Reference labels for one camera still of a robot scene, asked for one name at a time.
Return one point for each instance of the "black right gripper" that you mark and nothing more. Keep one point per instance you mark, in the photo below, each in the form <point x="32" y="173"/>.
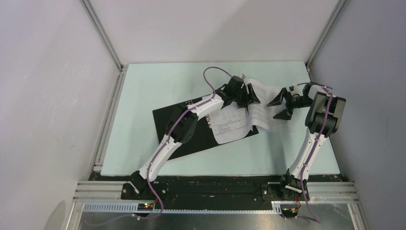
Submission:
<point x="277" y="99"/>

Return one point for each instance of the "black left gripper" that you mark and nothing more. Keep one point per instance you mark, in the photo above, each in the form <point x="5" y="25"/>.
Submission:
<point x="248" y="99"/>

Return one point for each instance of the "printed paper sheet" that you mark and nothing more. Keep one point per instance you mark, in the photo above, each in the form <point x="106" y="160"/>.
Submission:
<point x="257" y="112"/>
<point x="230" y="124"/>

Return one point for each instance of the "red folder with black inside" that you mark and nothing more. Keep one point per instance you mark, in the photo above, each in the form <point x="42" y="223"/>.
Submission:
<point x="202" y="139"/>

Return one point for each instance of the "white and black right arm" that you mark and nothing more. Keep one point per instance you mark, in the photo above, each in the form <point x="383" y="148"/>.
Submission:
<point x="322" y="120"/>

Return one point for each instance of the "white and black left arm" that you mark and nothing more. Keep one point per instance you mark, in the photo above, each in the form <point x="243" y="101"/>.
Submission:
<point x="182" y="124"/>

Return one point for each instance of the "lower printed paper sheets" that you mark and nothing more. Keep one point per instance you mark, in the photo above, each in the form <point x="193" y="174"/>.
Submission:
<point x="275" y="124"/>

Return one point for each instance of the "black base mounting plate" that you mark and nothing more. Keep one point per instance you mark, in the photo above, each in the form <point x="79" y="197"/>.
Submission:
<point x="196" y="192"/>

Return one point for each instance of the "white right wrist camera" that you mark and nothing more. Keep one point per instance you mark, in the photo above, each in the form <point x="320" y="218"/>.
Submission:
<point x="293" y="90"/>

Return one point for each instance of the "white slotted cable duct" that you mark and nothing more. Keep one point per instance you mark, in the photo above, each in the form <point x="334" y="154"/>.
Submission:
<point x="131" y="207"/>

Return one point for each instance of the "aluminium frame rail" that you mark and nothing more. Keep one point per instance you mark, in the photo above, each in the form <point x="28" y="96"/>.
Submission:
<point x="95" y="21"/>

